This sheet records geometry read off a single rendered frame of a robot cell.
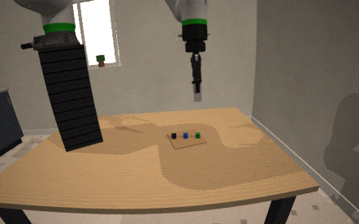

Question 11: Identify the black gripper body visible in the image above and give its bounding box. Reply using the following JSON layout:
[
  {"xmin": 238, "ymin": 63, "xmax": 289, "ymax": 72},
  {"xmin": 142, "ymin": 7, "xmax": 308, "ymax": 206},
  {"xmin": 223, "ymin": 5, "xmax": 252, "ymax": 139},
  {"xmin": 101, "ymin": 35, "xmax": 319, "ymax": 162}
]
[{"xmin": 185, "ymin": 41, "xmax": 205, "ymax": 55}]

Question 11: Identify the tan mat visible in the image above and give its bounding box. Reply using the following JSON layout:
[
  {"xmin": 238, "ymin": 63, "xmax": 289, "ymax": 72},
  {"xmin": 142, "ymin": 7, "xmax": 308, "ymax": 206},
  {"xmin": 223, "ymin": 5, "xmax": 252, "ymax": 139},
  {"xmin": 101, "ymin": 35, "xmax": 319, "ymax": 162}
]
[{"xmin": 167, "ymin": 129, "xmax": 207, "ymax": 149}]

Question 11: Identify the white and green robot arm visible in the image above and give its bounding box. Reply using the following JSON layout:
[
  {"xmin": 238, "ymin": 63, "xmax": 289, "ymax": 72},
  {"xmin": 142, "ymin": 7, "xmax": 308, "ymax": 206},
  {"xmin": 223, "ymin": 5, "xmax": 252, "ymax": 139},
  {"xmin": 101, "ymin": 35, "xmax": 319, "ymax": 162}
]
[{"xmin": 13, "ymin": 0, "xmax": 209, "ymax": 50}]

